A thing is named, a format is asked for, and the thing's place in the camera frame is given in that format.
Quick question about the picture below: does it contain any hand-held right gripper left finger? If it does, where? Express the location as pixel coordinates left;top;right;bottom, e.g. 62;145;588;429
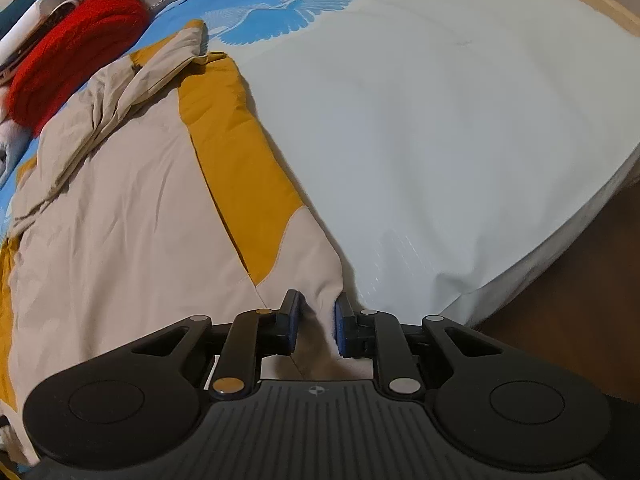
132;289;306;402

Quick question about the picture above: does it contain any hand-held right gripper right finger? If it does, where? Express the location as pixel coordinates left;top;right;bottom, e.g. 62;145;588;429
333;294;507;402

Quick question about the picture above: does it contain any beige and mustard jacket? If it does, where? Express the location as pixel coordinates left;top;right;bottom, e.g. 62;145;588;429
0;21;375;467

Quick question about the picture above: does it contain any blue and white printed bedsheet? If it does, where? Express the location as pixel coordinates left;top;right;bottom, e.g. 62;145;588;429
0;0;640;332

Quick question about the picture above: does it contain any red knit sweater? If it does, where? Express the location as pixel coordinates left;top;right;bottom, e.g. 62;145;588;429
6;0;154;137

